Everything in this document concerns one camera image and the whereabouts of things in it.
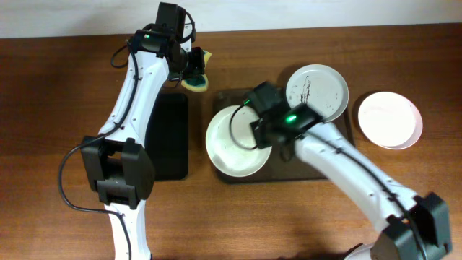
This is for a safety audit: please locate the green yellow sponge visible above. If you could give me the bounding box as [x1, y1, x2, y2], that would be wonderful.
[180, 50, 212, 92]

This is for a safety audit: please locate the grey plate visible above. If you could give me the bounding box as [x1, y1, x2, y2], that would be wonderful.
[285, 64, 349, 121]

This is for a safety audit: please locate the white plate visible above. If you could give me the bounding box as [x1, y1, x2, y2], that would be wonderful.
[206, 105, 271, 178]

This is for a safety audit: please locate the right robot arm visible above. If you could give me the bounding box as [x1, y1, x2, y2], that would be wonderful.
[250, 104, 452, 260]

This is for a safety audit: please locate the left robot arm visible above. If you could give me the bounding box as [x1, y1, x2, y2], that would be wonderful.
[81, 30, 211, 259]

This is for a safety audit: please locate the dark brown serving tray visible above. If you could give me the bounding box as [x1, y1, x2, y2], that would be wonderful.
[211, 88, 357, 185]

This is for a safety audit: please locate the black sponge tray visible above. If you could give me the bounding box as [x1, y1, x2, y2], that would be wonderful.
[145, 93, 188, 181]

